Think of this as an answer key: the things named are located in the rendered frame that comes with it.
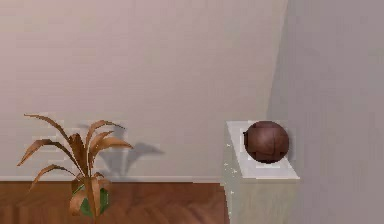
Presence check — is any brown leafed house plant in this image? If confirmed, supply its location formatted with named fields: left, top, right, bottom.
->
left=17, top=113, right=134, bottom=224

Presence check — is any pale grey cabinet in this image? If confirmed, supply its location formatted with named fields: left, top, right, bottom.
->
left=222, top=120, right=301, bottom=224

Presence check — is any brown leather ball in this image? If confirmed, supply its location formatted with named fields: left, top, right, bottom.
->
left=243, top=120, right=290, bottom=164

